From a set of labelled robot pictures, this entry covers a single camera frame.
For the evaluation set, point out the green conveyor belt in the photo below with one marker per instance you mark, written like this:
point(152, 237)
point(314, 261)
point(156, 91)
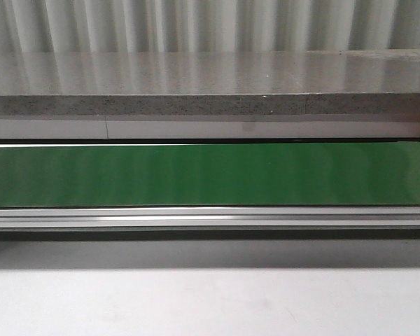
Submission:
point(211, 175)

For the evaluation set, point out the white pleated curtain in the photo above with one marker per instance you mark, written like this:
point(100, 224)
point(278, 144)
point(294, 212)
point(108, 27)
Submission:
point(207, 26)

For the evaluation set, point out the grey speckled stone counter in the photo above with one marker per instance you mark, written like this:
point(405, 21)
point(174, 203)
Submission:
point(205, 96)

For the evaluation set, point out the aluminium conveyor side rail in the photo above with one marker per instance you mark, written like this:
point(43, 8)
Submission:
point(212, 217)

